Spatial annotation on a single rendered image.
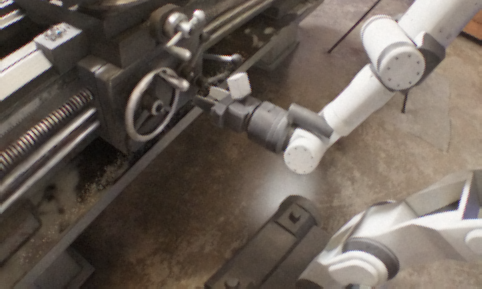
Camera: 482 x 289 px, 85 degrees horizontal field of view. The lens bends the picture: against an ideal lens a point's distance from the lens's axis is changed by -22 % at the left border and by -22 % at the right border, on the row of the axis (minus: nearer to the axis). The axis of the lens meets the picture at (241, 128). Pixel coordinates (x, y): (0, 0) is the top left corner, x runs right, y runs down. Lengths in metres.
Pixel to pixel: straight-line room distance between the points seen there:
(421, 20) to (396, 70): 0.09
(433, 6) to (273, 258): 0.94
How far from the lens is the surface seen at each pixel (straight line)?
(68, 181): 1.13
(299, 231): 1.22
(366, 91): 0.57
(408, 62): 0.51
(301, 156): 0.61
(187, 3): 0.94
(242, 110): 0.67
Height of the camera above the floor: 1.26
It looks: 46 degrees down
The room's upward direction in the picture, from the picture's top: 7 degrees clockwise
